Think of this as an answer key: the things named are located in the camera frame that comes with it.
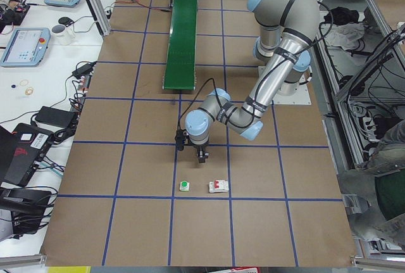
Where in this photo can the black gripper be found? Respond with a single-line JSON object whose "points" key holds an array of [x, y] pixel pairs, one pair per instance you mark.
{"points": [[200, 147]]}

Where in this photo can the red white circuit breaker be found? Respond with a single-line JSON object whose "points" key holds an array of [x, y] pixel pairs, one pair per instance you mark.
{"points": [[218, 186]]}

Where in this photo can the green push button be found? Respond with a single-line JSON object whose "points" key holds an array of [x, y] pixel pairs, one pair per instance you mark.
{"points": [[184, 186]]}

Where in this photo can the green conveyor belt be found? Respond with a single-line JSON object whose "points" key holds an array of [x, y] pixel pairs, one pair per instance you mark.
{"points": [[181, 54]]}

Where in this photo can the black power adapter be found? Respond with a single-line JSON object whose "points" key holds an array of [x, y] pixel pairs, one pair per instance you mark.
{"points": [[55, 117]]}

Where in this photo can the person in denim jacket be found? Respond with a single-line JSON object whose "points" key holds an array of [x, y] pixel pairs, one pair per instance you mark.
{"points": [[380, 182]]}

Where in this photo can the black laptop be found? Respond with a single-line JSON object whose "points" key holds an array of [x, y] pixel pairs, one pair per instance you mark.
{"points": [[21, 152]]}

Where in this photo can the white mug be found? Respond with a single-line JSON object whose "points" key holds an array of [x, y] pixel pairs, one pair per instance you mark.
{"points": [[63, 34]]}

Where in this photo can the near teach pendant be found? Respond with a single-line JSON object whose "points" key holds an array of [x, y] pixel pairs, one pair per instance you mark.
{"points": [[26, 47]]}

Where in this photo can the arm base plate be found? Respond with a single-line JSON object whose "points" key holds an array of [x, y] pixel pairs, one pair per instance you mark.
{"points": [[294, 91]]}

